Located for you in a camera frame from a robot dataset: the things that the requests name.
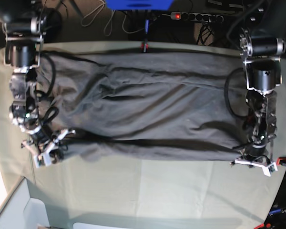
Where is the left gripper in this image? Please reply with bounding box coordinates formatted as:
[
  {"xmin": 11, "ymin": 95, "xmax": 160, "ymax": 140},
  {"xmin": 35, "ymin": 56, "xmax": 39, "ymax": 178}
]
[{"xmin": 234, "ymin": 93, "xmax": 277, "ymax": 160}]

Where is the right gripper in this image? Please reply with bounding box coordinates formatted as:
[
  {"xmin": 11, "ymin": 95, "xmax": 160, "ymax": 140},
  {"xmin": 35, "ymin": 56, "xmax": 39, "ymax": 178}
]
[{"xmin": 9, "ymin": 69, "xmax": 68, "ymax": 164}]

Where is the grey t-shirt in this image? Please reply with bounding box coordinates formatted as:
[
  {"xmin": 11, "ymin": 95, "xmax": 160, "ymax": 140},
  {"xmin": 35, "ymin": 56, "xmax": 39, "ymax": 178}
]
[{"xmin": 37, "ymin": 52, "xmax": 248, "ymax": 161}]

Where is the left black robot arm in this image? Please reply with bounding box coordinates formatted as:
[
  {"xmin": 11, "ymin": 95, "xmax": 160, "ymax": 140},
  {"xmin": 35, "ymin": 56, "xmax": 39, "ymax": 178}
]
[{"xmin": 226, "ymin": 0, "xmax": 286, "ymax": 161}]

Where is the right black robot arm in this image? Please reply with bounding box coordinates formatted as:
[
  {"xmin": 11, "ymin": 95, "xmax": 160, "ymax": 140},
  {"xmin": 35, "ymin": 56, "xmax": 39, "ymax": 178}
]
[{"xmin": 0, "ymin": 0, "xmax": 73, "ymax": 167}]

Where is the white storage bin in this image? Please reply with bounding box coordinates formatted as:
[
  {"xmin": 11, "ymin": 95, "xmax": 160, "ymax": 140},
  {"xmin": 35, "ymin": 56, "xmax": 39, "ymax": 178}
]
[{"xmin": 0, "ymin": 177, "xmax": 50, "ymax": 229}]

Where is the red clamp bottom right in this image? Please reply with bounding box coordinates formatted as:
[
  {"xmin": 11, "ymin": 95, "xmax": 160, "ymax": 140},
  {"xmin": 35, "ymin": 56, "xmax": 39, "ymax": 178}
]
[{"xmin": 254, "ymin": 223, "xmax": 272, "ymax": 229}]

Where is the black power strip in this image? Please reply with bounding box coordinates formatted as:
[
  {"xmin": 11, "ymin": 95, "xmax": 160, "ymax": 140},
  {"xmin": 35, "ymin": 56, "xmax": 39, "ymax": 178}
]
[{"xmin": 168, "ymin": 12, "xmax": 224, "ymax": 23}]

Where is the red black clamp centre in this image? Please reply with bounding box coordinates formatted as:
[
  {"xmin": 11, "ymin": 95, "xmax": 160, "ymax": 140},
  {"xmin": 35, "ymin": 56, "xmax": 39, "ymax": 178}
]
[{"xmin": 141, "ymin": 20, "xmax": 149, "ymax": 53}]

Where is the blue plastic mount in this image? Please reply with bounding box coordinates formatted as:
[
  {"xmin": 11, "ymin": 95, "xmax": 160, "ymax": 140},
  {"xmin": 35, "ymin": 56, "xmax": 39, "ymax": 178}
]
[{"xmin": 105, "ymin": 0, "xmax": 173, "ymax": 10}]

